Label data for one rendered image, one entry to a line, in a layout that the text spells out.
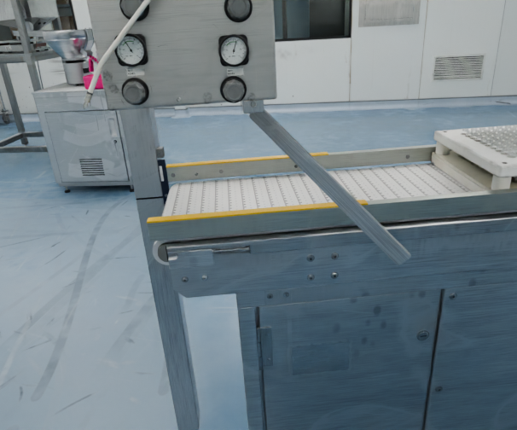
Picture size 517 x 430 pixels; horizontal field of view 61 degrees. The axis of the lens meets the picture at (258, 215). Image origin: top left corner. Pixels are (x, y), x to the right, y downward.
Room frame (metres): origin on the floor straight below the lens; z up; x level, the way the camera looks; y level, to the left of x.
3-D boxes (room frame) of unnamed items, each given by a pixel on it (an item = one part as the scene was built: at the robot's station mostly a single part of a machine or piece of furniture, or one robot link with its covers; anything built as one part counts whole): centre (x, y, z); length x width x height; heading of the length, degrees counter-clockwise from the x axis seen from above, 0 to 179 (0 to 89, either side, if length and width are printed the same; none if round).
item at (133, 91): (0.56, 0.14, 1.09); 0.03 x 0.02 x 0.04; 93
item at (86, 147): (3.40, 1.17, 0.38); 0.63 x 0.57 x 0.76; 83
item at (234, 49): (0.58, 0.02, 1.12); 0.04 x 0.01 x 0.04; 93
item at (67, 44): (3.45, 1.21, 0.95); 0.49 x 0.36 x 0.37; 83
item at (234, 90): (0.57, 0.02, 1.08); 0.03 x 0.03 x 0.04; 3
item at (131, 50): (0.57, 0.14, 1.13); 0.04 x 0.01 x 0.04; 93
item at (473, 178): (0.79, -0.51, 0.86); 0.24 x 0.24 x 0.02; 3
